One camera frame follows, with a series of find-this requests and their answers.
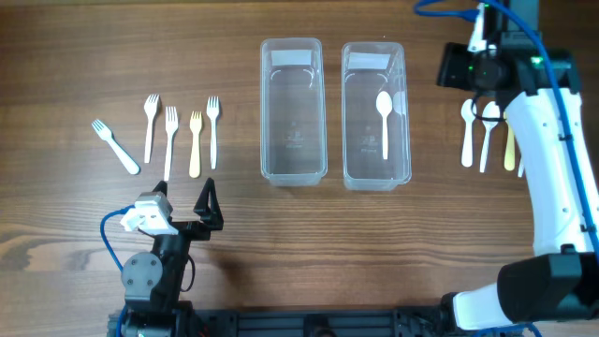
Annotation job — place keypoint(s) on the white spoon wide handle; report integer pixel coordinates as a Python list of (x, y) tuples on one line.
[(468, 113)]

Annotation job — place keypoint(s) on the clear container right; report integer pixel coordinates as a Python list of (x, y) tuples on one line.
[(368, 69)]

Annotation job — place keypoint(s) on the white fork middle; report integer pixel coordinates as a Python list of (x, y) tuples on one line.
[(172, 126)]

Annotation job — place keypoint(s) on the white spoon thin handle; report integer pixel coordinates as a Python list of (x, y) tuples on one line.
[(384, 107)]

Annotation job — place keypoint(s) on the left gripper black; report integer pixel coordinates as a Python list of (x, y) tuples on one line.
[(211, 216)]

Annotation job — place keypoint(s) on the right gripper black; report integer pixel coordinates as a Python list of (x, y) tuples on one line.
[(449, 67)]

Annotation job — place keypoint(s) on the white fork far left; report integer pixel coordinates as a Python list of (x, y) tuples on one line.
[(106, 134)]

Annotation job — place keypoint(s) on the white fork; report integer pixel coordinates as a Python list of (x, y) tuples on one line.
[(172, 126), (213, 111), (106, 134), (151, 107)]

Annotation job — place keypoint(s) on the beige plastic fork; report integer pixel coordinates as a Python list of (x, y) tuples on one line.
[(195, 161)]

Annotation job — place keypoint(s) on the clear container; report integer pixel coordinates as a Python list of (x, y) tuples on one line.
[(368, 69), (293, 123)]

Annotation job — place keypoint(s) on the beige plastic spoon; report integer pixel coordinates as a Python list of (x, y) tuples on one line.
[(509, 153)]

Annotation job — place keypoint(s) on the white spoon ridged bowl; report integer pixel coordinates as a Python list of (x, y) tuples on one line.
[(491, 115)]

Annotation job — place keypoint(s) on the white fork right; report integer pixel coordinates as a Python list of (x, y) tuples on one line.
[(213, 111)]

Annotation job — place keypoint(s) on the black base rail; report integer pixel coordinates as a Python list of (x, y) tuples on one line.
[(398, 322)]

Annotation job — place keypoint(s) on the clear container left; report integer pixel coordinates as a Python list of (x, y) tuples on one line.
[(293, 123)]

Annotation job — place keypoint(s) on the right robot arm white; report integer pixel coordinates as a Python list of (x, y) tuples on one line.
[(538, 92)]

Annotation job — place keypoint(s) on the white spoon far right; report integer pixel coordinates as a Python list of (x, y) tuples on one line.
[(521, 168)]

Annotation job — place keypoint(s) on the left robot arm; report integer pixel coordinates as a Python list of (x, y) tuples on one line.
[(153, 281)]

